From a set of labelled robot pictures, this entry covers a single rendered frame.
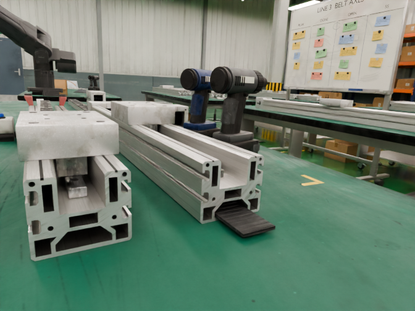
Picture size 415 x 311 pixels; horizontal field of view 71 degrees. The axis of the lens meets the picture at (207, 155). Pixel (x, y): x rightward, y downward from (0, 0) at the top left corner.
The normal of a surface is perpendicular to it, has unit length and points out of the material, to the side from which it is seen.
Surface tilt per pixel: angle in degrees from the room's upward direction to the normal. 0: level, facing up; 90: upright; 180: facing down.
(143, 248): 0
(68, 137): 90
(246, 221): 0
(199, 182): 90
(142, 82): 90
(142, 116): 90
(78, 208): 0
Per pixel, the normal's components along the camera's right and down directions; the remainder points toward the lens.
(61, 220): 0.50, 0.23
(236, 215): 0.05, -0.97
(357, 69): -0.90, 0.06
